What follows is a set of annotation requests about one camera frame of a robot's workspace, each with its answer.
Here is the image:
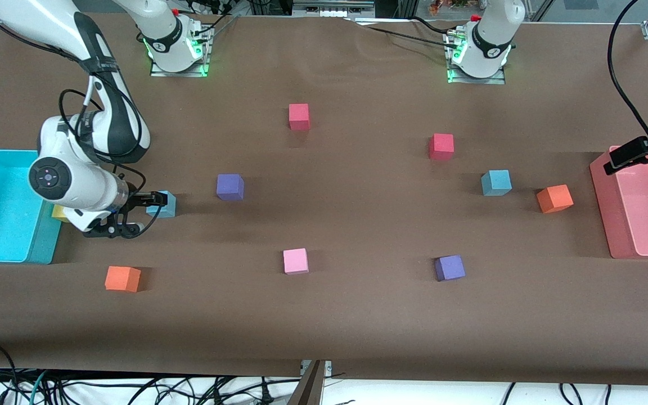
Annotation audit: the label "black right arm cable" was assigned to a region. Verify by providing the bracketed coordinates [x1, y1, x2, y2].
[58, 73, 151, 195]

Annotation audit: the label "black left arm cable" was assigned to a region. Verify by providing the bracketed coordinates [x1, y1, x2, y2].
[607, 0, 648, 141]

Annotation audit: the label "thin black base cable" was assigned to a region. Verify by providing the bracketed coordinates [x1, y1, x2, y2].
[203, 11, 240, 43]

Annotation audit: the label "small metal bracket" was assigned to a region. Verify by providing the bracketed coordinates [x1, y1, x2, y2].
[300, 360, 334, 377]

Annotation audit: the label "blue foam block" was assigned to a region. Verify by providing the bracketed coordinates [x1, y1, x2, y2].
[481, 169, 513, 197]
[146, 191, 177, 219]

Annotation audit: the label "orange foam block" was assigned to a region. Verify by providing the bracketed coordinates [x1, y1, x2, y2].
[105, 266, 142, 293]
[536, 184, 574, 214]

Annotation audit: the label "grey metal rack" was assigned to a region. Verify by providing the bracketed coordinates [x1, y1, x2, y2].
[292, 0, 376, 18]

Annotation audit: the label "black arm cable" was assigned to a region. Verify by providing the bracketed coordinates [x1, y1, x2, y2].
[607, 0, 648, 141]
[58, 73, 151, 195]

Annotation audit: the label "pink foam block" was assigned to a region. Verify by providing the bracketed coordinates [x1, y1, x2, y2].
[283, 248, 309, 276]

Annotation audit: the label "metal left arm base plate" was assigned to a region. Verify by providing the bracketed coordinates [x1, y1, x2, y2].
[448, 69, 507, 86]

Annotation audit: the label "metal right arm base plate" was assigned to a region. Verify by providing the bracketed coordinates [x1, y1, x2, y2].
[150, 61, 210, 78]

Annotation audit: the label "teal floor cable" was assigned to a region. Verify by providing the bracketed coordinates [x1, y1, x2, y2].
[28, 370, 51, 405]

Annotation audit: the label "colourful background items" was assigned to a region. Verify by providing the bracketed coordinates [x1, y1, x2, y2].
[428, 0, 485, 11]

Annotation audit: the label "purple foam block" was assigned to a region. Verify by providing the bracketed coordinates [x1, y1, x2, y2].
[434, 255, 466, 282]
[216, 174, 245, 201]

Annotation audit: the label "dark metal bar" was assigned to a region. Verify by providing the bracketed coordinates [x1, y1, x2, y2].
[286, 360, 326, 405]

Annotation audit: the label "red foam block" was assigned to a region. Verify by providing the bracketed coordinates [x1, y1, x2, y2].
[429, 133, 455, 161]
[289, 103, 311, 131]

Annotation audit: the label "brown paper table cover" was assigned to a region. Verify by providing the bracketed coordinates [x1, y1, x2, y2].
[0, 10, 648, 388]

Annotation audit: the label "black cable tangle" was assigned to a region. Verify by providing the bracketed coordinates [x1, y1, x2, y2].
[48, 374, 302, 405]

